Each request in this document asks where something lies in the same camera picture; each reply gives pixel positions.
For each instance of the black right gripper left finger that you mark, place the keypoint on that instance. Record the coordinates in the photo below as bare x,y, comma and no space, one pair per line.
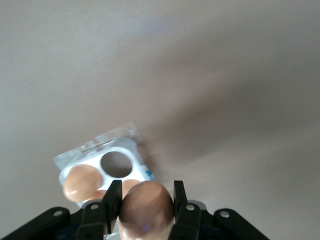
95,220

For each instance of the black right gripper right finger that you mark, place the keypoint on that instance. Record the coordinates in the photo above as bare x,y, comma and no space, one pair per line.
187,220

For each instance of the brown egg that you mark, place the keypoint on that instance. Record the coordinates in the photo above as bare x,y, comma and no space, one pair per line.
100,194
146,210
128,186
81,182

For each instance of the clear plastic egg box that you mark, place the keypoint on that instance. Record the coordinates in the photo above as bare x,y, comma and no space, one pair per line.
132,150

